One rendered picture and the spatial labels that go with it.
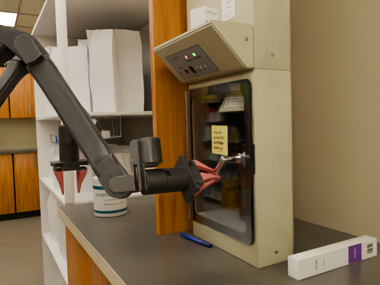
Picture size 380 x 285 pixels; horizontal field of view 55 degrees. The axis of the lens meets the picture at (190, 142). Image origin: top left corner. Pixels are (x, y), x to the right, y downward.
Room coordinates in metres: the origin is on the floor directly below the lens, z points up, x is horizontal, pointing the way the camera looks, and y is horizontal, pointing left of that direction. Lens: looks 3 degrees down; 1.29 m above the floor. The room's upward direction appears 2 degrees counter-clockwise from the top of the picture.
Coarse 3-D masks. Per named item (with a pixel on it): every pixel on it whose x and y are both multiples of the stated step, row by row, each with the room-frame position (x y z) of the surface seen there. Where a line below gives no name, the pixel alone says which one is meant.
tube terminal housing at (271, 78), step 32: (192, 0) 1.10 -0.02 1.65; (256, 0) 0.86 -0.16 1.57; (288, 0) 0.90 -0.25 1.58; (256, 32) 0.86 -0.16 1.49; (288, 32) 0.90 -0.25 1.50; (256, 64) 0.85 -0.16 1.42; (288, 64) 0.90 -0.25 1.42; (256, 96) 0.85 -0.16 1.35; (288, 96) 0.90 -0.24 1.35; (256, 128) 0.85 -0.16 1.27; (288, 128) 0.90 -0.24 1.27; (256, 160) 0.85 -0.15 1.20; (288, 160) 0.90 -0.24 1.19; (256, 192) 0.85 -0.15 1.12; (288, 192) 0.90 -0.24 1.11; (256, 224) 0.86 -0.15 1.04; (288, 224) 0.90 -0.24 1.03; (256, 256) 0.86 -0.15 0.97
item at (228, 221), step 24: (192, 96) 1.09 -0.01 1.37; (216, 96) 0.98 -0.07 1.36; (240, 96) 0.88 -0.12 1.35; (192, 120) 1.09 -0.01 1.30; (216, 120) 0.98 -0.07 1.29; (240, 120) 0.88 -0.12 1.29; (192, 144) 1.10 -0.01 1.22; (240, 144) 0.88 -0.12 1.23; (240, 168) 0.89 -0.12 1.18; (216, 192) 0.99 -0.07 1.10; (240, 192) 0.89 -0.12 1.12; (216, 216) 0.99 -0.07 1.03; (240, 216) 0.89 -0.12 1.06; (240, 240) 0.89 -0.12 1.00
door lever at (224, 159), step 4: (224, 156) 0.87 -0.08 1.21; (232, 156) 0.88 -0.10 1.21; (236, 156) 0.89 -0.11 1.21; (240, 156) 0.88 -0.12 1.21; (220, 160) 0.87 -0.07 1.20; (224, 160) 0.86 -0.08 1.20; (228, 160) 0.87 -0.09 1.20; (232, 160) 0.88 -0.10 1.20; (236, 160) 0.88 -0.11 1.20; (240, 160) 0.88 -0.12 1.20; (220, 164) 0.87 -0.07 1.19; (224, 164) 0.87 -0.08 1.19; (216, 168) 0.89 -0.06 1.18; (220, 168) 0.88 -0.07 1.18; (216, 172) 0.89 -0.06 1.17; (220, 172) 0.89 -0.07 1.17
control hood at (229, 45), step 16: (192, 32) 0.87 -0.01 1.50; (208, 32) 0.83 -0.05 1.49; (224, 32) 0.81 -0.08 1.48; (240, 32) 0.83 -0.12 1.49; (160, 48) 1.04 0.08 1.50; (176, 48) 0.97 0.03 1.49; (208, 48) 0.88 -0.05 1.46; (224, 48) 0.83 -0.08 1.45; (240, 48) 0.83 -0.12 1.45; (224, 64) 0.89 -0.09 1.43; (240, 64) 0.84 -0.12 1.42; (192, 80) 1.06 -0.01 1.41
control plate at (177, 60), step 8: (192, 48) 0.92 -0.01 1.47; (200, 48) 0.90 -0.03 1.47; (168, 56) 1.04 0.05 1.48; (176, 56) 1.01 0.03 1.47; (184, 56) 0.98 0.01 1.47; (192, 56) 0.95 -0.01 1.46; (200, 56) 0.93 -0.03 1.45; (176, 64) 1.04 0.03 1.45; (184, 64) 1.01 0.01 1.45; (192, 64) 0.99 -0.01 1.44; (200, 64) 0.96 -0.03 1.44; (208, 64) 0.93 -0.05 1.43; (184, 72) 1.05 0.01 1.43; (192, 72) 1.02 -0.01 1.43; (200, 72) 0.99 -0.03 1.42; (208, 72) 0.96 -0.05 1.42
